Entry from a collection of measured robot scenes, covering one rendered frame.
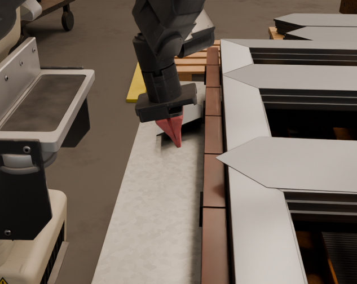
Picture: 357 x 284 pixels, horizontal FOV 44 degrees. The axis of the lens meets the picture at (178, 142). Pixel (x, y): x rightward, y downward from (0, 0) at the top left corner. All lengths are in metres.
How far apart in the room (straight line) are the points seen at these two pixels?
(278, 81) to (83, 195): 1.31
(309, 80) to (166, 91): 0.60
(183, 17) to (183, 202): 0.54
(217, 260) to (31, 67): 0.41
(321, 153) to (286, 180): 0.12
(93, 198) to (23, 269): 1.49
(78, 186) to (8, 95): 1.68
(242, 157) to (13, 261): 0.44
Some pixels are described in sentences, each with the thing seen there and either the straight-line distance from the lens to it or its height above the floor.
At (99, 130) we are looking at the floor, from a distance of 2.81.
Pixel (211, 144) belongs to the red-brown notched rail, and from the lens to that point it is 0.97.
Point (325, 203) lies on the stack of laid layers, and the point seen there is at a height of 0.85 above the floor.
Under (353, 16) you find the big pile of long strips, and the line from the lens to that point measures 2.03.
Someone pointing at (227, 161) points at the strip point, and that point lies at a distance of 0.83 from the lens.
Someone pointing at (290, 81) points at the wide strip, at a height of 0.87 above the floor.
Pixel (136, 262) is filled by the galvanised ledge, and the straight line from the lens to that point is 0.90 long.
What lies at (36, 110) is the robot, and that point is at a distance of 0.65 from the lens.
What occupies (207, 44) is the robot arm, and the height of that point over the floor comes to 1.09.
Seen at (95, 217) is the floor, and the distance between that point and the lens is 2.10.
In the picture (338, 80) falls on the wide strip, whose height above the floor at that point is 0.87.
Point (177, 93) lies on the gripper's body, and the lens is 0.73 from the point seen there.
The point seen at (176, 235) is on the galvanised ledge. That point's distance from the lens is 0.95.
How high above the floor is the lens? 1.31
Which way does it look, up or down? 30 degrees down
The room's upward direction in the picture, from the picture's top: straight up
